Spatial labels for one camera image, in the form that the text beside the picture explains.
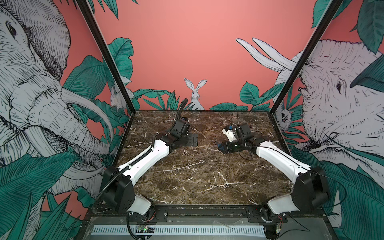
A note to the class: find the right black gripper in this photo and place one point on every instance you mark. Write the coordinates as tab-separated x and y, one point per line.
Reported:
227	146

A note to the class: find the black front mounting rail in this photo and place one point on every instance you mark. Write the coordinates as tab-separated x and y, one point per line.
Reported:
249	213

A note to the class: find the black frame post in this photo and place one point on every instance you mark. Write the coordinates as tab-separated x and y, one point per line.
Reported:
325	20
103	47

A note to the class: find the right black frame post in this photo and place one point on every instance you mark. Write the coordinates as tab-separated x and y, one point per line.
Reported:
325	20

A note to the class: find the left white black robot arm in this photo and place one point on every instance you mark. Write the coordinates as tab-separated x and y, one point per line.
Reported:
117	189

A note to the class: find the white perforated cable tray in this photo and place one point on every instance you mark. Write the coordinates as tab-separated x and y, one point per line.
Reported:
167	230

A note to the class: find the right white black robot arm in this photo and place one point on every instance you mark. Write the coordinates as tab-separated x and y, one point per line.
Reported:
310	185

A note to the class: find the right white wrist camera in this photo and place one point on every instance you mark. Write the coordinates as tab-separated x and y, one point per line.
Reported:
230	133

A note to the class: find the small green circuit board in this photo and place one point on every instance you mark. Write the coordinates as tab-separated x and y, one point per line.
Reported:
145	229

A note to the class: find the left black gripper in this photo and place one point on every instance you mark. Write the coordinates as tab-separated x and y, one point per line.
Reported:
191	142

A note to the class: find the left black frame post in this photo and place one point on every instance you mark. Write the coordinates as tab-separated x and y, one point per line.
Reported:
103	47

